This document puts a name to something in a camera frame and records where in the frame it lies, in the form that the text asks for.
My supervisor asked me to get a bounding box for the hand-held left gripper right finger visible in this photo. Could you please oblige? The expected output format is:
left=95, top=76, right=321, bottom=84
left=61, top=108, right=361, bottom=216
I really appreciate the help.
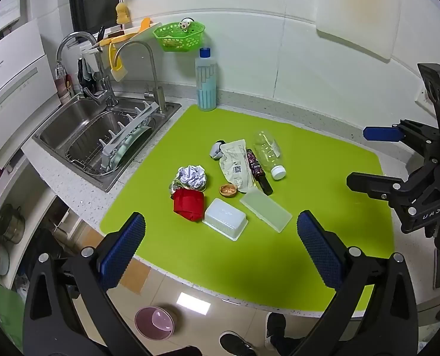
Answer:
left=290, top=210, right=419, bottom=356

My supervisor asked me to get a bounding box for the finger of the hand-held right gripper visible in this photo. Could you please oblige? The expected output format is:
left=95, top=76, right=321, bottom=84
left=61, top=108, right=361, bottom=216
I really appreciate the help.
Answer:
left=363, top=119, right=440, bottom=163
left=347, top=165, right=440, bottom=210

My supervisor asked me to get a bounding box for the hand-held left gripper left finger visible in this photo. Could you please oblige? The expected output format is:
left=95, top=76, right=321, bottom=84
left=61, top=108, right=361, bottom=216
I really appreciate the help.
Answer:
left=23, top=211, right=154, bottom=356

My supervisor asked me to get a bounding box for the translucent plastic lid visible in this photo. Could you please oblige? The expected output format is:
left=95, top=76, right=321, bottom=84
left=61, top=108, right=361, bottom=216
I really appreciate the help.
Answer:
left=239, top=187, right=293, bottom=233

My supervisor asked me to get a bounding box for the red packet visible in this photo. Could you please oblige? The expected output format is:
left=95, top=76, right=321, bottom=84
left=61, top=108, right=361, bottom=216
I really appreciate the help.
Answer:
left=172, top=188, right=207, bottom=223

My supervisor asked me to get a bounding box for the pink round bin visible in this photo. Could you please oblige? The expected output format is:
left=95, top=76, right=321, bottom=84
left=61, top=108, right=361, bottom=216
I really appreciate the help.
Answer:
left=134, top=306, right=176, bottom=340

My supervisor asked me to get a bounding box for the white paper ball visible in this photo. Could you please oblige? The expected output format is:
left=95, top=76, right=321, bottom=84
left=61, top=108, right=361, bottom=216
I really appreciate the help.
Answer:
left=176, top=164, right=209, bottom=193

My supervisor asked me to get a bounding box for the white plastic food container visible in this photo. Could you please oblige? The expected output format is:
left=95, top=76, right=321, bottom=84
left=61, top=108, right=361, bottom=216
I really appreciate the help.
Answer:
left=202, top=198, right=249, bottom=241

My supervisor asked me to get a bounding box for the clear plastic bottle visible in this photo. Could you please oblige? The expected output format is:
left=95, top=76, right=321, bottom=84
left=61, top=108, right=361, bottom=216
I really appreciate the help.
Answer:
left=252, top=131, right=287, bottom=181

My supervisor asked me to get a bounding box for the dark brown snack wrapper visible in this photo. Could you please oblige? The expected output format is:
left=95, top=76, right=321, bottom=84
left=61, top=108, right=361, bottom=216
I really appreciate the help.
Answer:
left=245, top=149, right=274, bottom=196

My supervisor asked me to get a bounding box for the lime green counter mat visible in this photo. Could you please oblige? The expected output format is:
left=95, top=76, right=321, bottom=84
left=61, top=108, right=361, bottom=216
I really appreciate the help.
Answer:
left=100, top=104, right=395, bottom=312

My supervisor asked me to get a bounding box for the white open shelf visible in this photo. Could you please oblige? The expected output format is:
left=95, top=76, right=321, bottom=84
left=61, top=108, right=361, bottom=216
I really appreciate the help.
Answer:
left=0, top=156, right=70, bottom=293

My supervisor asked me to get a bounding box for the dark trouser leg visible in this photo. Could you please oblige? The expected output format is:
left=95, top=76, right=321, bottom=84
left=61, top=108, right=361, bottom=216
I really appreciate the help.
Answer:
left=270, top=336, right=298, bottom=356

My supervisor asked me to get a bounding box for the steel pot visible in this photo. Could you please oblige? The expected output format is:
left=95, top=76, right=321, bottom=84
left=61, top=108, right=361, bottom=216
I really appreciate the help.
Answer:
left=0, top=204, right=26, bottom=245

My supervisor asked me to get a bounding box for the crumpled beige paper wrapper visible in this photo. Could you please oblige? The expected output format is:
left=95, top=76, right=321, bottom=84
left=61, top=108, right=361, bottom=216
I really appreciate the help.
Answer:
left=219, top=139, right=255, bottom=193

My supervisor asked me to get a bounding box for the grey dish rack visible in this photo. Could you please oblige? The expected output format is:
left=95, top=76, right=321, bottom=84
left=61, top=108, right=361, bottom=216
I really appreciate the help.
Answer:
left=99, top=102, right=160, bottom=173

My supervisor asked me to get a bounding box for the small grey crumpled scrap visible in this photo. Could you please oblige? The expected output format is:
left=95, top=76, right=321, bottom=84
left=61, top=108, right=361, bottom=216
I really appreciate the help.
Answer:
left=209, top=140, right=228, bottom=161

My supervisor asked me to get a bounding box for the green cabinet door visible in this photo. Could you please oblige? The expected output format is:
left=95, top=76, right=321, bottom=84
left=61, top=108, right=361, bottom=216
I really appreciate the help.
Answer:
left=0, top=276, right=24, bottom=351

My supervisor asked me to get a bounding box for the stainless steel sink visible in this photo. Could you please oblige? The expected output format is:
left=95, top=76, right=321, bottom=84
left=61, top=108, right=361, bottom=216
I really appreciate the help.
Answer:
left=32, top=94, right=181, bottom=193

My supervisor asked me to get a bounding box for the slim gooseneck faucet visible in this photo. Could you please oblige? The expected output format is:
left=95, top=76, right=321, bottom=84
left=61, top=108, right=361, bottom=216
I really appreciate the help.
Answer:
left=113, top=41, right=166, bottom=114

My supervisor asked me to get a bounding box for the dark hanging cloth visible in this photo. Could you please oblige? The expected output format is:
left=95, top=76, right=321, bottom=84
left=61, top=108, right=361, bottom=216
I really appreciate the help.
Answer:
left=77, top=57, right=94, bottom=90

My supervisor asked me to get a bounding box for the blue detergent bottle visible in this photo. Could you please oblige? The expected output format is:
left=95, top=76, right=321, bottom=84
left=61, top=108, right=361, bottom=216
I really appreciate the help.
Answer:
left=195, top=47, right=217, bottom=112

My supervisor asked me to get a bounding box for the yellow plastic scoop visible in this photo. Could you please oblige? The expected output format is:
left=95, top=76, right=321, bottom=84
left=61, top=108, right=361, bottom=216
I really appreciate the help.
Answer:
left=108, top=41, right=128, bottom=82

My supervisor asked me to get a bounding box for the white countertop appliance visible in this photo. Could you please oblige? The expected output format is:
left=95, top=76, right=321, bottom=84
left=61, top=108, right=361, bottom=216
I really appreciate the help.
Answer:
left=0, top=18, right=59, bottom=169

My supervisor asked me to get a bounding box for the orange utensil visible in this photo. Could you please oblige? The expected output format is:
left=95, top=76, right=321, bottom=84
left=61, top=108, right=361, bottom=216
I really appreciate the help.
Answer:
left=131, top=18, right=152, bottom=36

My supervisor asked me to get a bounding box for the yellow figure sponge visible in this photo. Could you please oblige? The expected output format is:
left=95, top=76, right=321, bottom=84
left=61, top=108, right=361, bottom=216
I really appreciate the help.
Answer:
left=116, top=2, right=130, bottom=25

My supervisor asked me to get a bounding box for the green plastic wall basket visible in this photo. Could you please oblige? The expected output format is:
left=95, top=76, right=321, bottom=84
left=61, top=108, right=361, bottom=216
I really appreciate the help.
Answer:
left=152, top=22, right=206, bottom=53

